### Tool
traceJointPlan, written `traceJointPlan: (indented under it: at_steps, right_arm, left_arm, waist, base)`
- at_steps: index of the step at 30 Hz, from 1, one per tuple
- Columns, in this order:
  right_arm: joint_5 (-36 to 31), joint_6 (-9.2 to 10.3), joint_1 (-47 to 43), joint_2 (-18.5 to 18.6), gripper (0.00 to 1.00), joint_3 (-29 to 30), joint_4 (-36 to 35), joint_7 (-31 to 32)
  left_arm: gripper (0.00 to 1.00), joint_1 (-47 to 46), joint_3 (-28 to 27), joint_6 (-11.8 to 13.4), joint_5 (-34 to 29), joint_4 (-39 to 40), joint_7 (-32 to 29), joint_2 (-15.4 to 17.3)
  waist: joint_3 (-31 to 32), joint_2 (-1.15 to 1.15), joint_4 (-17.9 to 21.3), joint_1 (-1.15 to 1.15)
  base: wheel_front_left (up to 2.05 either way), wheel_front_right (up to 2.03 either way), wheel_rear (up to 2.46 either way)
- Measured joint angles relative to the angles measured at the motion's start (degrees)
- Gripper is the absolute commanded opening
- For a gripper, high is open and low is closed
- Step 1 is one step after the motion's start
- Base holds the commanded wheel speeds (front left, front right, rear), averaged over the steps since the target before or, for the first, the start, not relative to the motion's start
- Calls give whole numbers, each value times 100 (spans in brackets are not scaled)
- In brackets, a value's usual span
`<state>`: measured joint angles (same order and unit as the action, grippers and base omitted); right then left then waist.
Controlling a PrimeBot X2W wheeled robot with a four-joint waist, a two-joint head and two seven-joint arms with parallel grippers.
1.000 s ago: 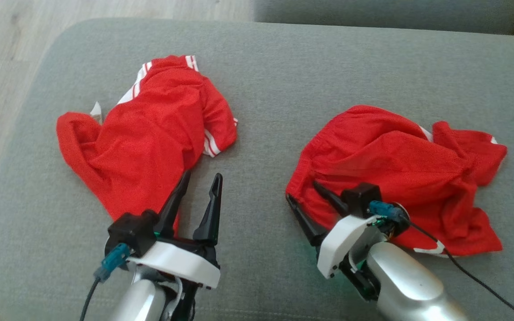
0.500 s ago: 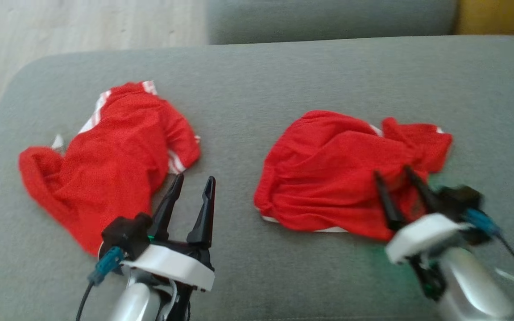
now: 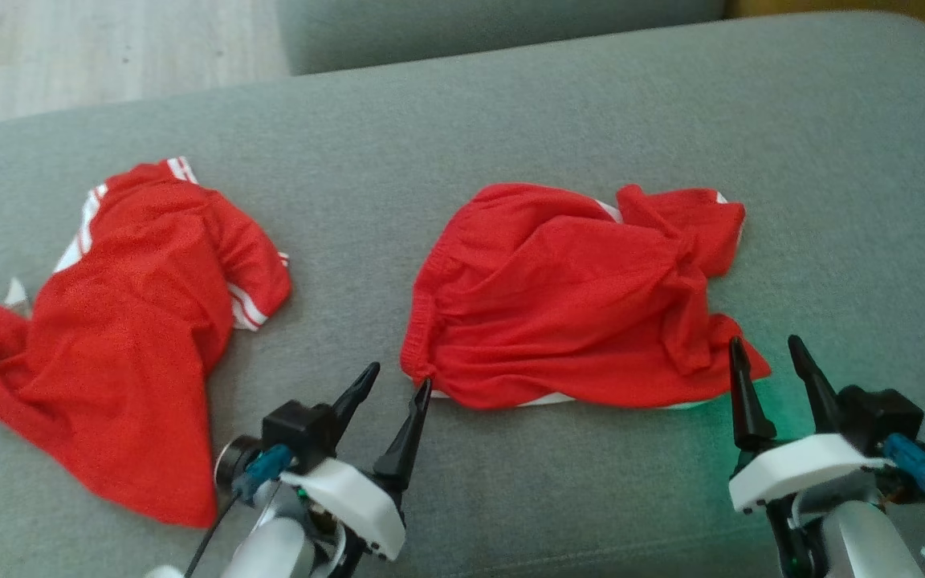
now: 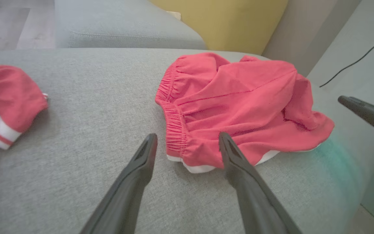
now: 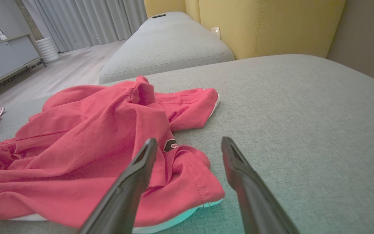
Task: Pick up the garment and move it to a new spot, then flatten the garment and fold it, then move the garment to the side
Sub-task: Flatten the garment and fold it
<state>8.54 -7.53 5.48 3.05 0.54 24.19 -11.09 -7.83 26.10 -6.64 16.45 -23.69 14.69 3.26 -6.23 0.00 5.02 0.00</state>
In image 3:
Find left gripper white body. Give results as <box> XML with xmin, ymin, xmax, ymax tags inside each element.
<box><xmin>279</xmin><ymin>457</ymin><xmax>408</xmax><ymax>578</ymax></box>

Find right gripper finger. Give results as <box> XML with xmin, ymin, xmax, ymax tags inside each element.
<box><xmin>788</xmin><ymin>334</ymin><xmax>846</xmax><ymax>435</ymax></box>
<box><xmin>728</xmin><ymin>335</ymin><xmax>777</xmax><ymax>453</ymax></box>

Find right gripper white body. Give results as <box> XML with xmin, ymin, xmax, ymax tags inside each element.
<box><xmin>728</xmin><ymin>433</ymin><xmax>890</xmax><ymax>515</ymax></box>

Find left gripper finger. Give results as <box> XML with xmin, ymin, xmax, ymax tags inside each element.
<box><xmin>331</xmin><ymin>362</ymin><xmax>381</xmax><ymax>450</ymax></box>
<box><xmin>373</xmin><ymin>377</ymin><xmax>434</xmax><ymax>494</ymax></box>

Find red shorts with white stripes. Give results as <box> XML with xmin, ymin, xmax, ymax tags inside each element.
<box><xmin>399</xmin><ymin>182</ymin><xmax>773</xmax><ymax>411</ymax></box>

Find red jersey with white sleeves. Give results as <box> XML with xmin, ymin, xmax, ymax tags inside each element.
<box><xmin>0</xmin><ymin>157</ymin><xmax>294</xmax><ymax>529</ymax></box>

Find yellow sofa back cushion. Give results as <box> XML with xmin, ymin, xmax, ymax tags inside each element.
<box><xmin>726</xmin><ymin>0</ymin><xmax>925</xmax><ymax>33</ymax></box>

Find grey sofa seat cushion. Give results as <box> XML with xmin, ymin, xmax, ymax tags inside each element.
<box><xmin>276</xmin><ymin>0</ymin><xmax>730</xmax><ymax>78</ymax></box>

